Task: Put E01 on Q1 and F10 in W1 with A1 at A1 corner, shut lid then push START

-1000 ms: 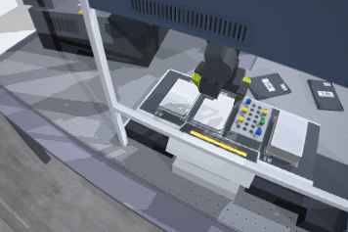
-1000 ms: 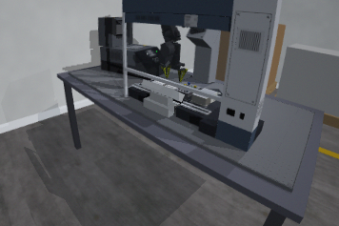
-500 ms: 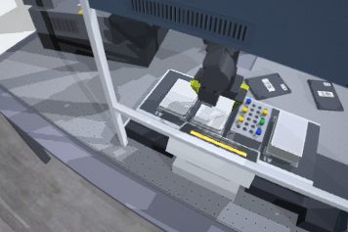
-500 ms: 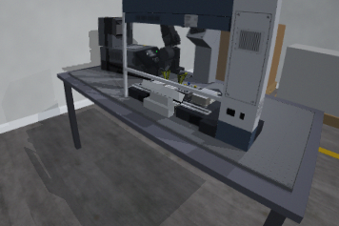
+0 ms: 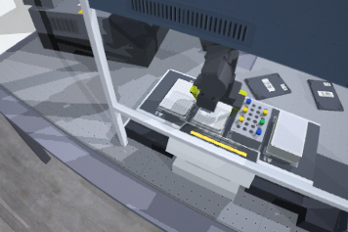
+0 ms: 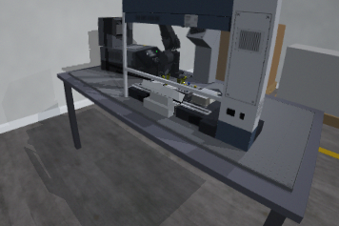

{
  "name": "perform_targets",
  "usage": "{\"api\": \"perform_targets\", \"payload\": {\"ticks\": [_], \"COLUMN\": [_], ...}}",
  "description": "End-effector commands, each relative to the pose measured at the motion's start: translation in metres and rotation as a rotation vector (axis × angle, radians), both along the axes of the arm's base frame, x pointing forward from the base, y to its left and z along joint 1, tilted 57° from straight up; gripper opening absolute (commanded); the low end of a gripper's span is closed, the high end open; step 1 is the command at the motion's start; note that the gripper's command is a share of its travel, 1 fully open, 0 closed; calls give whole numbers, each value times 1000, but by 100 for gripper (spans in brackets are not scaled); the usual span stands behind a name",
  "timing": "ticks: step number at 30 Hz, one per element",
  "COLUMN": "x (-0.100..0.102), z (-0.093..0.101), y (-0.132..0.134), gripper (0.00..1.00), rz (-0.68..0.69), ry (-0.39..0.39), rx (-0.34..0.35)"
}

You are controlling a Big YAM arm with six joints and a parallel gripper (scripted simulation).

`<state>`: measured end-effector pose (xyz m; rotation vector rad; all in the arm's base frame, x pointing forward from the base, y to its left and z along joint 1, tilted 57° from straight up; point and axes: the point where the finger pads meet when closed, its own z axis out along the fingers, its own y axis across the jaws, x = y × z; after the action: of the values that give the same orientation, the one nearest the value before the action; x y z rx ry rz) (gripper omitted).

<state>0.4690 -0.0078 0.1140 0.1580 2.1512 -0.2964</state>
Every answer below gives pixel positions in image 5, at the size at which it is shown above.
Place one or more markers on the grey perforated base plate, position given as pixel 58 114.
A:
pixel 67 90

